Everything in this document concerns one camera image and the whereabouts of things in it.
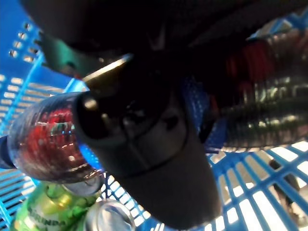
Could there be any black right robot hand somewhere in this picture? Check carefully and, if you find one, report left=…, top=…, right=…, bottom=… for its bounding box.
left=19, top=0, right=308, bottom=229

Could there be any blue plastic shopping basket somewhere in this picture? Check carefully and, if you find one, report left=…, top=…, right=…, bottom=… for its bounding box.
left=0, top=0, right=308, bottom=231

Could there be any silver can top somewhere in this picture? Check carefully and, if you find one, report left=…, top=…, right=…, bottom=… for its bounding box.
left=84, top=199, right=137, bottom=231

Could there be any green Mirinda can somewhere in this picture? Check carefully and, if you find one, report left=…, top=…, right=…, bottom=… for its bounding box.
left=9, top=175, right=104, bottom=231

